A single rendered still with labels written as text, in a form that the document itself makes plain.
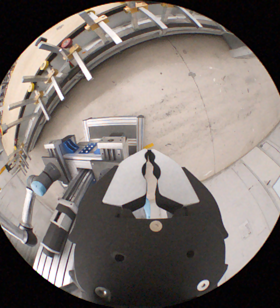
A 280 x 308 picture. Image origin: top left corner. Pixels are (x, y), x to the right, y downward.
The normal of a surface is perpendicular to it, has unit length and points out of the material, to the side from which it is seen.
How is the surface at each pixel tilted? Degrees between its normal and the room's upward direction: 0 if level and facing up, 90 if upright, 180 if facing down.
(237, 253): 90
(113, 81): 0
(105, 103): 0
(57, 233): 90
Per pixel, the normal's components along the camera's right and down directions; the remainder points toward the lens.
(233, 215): -0.50, -0.76
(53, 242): 0.71, -0.59
